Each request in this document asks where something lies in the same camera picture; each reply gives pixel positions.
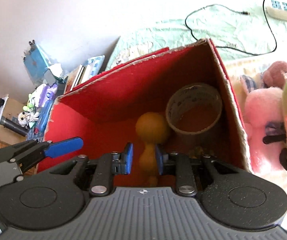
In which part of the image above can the orange gourd toy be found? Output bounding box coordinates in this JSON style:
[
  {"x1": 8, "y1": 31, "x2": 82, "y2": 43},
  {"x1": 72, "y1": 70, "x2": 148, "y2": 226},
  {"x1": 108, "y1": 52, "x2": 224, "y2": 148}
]
[{"x1": 135, "y1": 112, "x2": 169, "y2": 187}]

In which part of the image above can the brown pine cone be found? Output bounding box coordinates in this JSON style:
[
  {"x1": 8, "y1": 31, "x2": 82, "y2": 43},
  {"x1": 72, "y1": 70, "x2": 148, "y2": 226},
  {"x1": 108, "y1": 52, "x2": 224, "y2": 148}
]
[{"x1": 188, "y1": 146, "x2": 215, "y2": 159}]

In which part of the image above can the blue pencil case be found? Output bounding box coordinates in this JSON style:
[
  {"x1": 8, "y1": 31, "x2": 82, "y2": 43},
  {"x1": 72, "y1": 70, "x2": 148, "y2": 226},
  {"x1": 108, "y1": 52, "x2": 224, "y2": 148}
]
[{"x1": 34, "y1": 100, "x2": 54, "y2": 134}]

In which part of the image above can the green frog plush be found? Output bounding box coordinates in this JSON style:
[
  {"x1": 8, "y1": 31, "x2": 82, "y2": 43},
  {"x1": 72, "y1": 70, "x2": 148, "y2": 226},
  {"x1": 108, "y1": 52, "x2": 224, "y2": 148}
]
[{"x1": 22, "y1": 94, "x2": 35, "y2": 112}]

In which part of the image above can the red cardboard box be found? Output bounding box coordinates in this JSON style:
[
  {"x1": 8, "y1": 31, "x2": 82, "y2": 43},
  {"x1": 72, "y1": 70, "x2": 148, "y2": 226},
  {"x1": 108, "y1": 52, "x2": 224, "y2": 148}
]
[{"x1": 44, "y1": 40, "x2": 250, "y2": 187}]

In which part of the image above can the purple toy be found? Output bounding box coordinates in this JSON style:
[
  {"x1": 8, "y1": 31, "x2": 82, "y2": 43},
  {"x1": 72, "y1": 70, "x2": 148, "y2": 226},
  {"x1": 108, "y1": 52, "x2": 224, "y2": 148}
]
[{"x1": 34, "y1": 83, "x2": 58, "y2": 108}]

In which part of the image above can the brown tape roll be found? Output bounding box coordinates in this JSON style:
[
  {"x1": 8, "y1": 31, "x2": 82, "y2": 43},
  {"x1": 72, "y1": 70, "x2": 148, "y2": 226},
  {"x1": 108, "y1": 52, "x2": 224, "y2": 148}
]
[{"x1": 166, "y1": 83, "x2": 222, "y2": 136}]

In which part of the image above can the small mirror stand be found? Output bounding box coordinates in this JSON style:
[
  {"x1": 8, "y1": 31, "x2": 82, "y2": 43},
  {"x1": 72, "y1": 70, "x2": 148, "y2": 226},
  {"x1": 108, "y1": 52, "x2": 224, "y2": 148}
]
[{"x1": 43, "y1": 69, "x2": 56, "y2": 87}]

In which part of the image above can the blue plastic bag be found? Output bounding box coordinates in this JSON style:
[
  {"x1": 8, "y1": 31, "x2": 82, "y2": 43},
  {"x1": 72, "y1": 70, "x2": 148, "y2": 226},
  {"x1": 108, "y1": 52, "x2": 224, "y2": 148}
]
[{"x1": 23, "y1": 40, "x2": 63, "y2": 87}]

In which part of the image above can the pink plush toy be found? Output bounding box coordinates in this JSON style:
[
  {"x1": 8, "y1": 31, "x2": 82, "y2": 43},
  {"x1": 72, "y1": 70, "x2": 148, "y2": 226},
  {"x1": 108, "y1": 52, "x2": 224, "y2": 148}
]
[{"x1": 241, "y1": 61, "x2": 287, "y2": 173}]

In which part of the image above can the light green bed sheet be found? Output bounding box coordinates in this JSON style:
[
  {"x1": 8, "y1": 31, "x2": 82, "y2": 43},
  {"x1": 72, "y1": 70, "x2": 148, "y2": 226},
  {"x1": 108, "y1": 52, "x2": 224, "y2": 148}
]
[{"x1": 107, "y1": 4, "x2": 287, "y2": 70}]

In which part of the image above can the white power strip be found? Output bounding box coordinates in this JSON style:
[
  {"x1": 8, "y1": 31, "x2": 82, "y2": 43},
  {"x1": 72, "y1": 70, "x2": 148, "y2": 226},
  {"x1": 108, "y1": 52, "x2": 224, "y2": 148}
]
[{"x1": 266, "y1": 0, "x2": 287, "y2": 22}]

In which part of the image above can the black power cord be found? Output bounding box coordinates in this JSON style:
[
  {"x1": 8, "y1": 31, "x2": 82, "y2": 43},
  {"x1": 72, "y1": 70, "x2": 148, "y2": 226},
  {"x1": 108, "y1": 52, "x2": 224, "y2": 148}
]
[{"x1": 215, "y1": 0, "x2": 278, "y2": 56}]

